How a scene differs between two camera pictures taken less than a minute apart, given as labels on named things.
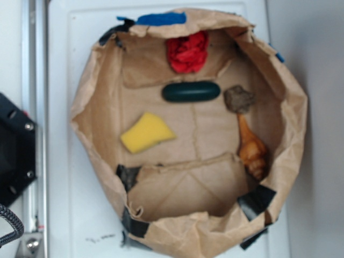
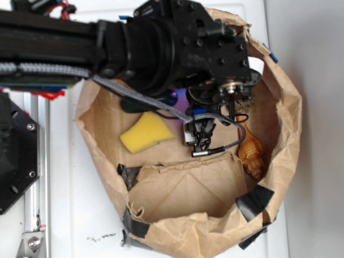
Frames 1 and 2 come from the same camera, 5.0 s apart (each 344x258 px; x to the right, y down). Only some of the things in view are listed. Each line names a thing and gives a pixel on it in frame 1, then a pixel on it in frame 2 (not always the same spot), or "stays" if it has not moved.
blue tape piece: [278, 54] to [274, 58]
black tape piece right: [256, 201] stays
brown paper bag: [193, 119] stays
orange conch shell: [251, 151] stays
